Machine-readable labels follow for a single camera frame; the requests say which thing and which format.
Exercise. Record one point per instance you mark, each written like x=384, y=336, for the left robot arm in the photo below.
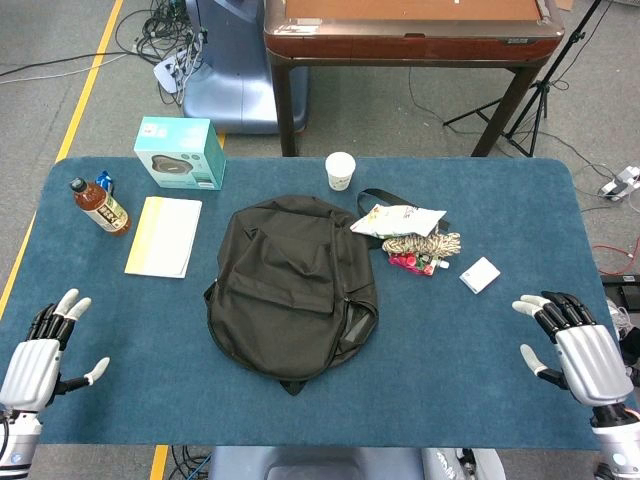
x=20, y=440

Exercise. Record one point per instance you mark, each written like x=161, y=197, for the white yellow booklet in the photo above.
x=162, y=237

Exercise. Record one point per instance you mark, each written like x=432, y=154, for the brown mahjong table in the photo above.
x=410, y=47

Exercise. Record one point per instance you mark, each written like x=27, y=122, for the pink drink pouch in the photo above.
x=415, y=265

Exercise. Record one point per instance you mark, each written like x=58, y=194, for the teal product box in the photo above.
x=175, y=150

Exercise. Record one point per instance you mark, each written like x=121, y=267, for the white snack packet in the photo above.
x=395, y=220

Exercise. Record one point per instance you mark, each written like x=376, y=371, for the white power strip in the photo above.
x=620, y=185
x=167, y=75

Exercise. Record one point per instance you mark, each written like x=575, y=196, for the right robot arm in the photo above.
x=617, y=442

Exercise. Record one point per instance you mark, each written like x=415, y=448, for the blue grey robot body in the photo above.
x=235, y=75

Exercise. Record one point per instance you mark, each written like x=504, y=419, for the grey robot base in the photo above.
x=310, y=465

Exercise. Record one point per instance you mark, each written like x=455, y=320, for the white paper cup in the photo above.
x=340, y=172

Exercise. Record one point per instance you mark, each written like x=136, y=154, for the blue snack packet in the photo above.
x=105, y=181

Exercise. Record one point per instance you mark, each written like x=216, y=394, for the small white box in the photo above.
x=480, y=275

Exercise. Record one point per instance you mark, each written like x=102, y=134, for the brown tea bottle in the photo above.
x=105, y=212

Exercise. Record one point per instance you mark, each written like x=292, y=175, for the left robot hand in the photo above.
x=30, y=365

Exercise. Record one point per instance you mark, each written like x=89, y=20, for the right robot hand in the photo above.
x=592, y=360

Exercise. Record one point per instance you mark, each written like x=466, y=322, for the black tripod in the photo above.
x=534, y=112

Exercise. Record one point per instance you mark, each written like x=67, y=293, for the blue felt table cover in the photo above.
x=450, y=350

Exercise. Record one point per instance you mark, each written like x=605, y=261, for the black backpack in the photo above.
x=290, y=280

